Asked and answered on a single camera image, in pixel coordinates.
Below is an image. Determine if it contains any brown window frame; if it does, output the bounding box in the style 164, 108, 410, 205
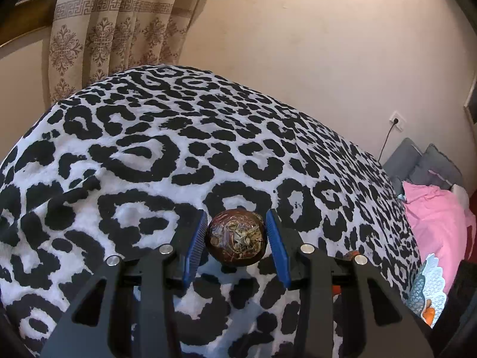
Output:
0, 0, 68, 47

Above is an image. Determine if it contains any grey headboard cushion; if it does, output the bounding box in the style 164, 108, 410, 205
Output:
382, 138, 424, 192
410, 143, 465, 192

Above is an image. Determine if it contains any orange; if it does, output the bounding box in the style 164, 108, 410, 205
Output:
333, 251, 359, 296
421, 298, 437, 326

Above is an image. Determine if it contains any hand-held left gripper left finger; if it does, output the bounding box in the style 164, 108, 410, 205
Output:
41, 210, 208, 358

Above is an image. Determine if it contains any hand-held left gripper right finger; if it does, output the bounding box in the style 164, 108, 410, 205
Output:
265, 209, 435, 358

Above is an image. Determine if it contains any dark brown round fruit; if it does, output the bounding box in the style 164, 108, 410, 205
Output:
205, 210, 267, 267

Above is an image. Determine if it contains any beige patterned curtain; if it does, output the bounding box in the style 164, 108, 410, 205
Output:
48, 0, 221, 106

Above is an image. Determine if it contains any white pillow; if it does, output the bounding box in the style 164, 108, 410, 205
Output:
451, 183, 471, 210

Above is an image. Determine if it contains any white wall socket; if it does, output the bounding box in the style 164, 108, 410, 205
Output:
389, 111, 406, 132

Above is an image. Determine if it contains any light blue plastic basket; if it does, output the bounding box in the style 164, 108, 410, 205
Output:
407, 253, 448, 329

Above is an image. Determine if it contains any pink blanket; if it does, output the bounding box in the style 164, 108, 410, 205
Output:
400, 181, 477, 270

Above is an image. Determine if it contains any black and white leopard blanket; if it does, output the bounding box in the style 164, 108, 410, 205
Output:
0, 65, 424, 358

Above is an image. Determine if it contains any power cable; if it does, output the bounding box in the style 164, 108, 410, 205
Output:
378, 121, 397, 162

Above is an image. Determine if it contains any framed wall picture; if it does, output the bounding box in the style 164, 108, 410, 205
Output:
464, 78, 477, 124

